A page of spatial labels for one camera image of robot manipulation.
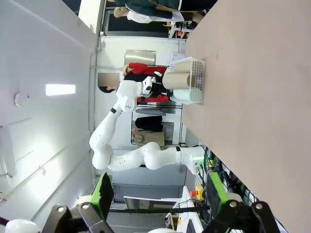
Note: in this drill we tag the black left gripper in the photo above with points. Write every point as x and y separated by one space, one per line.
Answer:
158 86

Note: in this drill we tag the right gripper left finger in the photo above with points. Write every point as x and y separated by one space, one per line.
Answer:
102 194

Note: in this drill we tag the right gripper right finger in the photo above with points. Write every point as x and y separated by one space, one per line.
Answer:
216 194

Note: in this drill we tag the pale green plastic cup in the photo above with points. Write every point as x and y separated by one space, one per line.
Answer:
184 95

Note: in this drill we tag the white perforated plastic basket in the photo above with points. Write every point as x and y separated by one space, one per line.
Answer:
198 70

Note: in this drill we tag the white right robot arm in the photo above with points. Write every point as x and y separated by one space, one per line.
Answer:
20 226

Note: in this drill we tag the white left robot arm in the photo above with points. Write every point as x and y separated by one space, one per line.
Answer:
150 157

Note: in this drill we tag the red yellow emergency stop button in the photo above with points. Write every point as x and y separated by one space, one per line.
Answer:
195 191

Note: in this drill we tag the person in red jacket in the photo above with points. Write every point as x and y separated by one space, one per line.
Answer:
141 68

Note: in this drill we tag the white paper notice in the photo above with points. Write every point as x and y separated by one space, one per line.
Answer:
177 57

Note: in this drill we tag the grey hanging garment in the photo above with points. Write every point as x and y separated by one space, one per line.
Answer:
150 112

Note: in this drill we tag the black hanging garment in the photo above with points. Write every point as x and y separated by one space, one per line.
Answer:
149 123

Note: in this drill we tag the white-screen monitor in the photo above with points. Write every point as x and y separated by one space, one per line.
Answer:
145 202

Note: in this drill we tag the beige hanging bag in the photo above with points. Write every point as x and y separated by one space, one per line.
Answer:
150 138

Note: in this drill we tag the white storage shelf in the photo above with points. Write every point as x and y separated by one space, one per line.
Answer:
178 29

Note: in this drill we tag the mannequin in dark green coat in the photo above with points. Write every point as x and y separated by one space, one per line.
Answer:
155 4

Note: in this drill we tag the rectangular ceiling light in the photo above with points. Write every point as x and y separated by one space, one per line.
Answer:
60 89

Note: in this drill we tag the round white smoke detector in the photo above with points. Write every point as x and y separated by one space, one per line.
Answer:
19 100

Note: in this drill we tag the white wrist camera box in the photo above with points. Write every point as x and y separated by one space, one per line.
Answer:
147 85

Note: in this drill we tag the grey metal wall panel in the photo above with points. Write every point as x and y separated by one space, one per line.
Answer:
140 57

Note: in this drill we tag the black clothes rack frame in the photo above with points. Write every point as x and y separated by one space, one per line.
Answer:
181 126

